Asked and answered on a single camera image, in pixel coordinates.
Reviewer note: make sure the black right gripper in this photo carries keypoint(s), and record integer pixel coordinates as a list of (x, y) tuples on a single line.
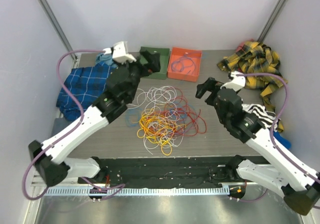
[(210, 85)]

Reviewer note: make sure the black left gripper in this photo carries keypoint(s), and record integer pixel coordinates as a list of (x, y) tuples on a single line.
[(153, 64)]

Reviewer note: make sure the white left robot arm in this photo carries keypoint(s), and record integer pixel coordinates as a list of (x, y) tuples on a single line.
[(50, 158)]

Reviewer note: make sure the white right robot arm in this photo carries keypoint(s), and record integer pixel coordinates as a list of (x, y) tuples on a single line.
[(291, 179)]

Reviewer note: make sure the green plastic bin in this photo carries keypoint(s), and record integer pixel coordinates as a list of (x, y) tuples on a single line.
[(164, 59)]

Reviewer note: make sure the orange plastic bin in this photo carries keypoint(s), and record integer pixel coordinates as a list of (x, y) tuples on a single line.
[(184, 64)]

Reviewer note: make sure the light blue cloth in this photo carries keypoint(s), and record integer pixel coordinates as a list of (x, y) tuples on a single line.
[(105, 60)]

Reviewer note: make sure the pink cloth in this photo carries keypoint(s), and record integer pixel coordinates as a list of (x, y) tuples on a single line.
[(241, 45)]

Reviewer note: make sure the yellow plaid cloth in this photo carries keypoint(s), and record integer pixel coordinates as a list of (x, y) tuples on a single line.
[(256, 57)]

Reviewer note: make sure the black white striped cloth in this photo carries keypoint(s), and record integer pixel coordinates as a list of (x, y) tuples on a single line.
[(266, 117)]

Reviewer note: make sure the blue plaid cloth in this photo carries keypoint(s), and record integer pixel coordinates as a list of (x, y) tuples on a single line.
[(86, 84)]

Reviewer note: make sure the bright blue cloth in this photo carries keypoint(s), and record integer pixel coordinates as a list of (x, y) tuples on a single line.
[(286, 143)]

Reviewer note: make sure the grey blue folded cloth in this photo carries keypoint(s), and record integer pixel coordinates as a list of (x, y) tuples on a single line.
[(58, 125)]

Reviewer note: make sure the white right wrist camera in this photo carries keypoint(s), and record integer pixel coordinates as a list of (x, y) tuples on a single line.
[(236, 81)]

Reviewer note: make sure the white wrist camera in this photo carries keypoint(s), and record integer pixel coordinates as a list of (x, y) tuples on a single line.
[(236, 81), (120, 53)]

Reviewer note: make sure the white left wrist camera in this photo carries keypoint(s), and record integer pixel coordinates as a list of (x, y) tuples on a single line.
[(120, 53)]

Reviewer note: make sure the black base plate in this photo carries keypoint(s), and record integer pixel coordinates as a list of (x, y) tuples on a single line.
[(167, 173)]

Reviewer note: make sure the white slotted cable duct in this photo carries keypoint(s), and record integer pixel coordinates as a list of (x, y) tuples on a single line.
[(86, 190)]

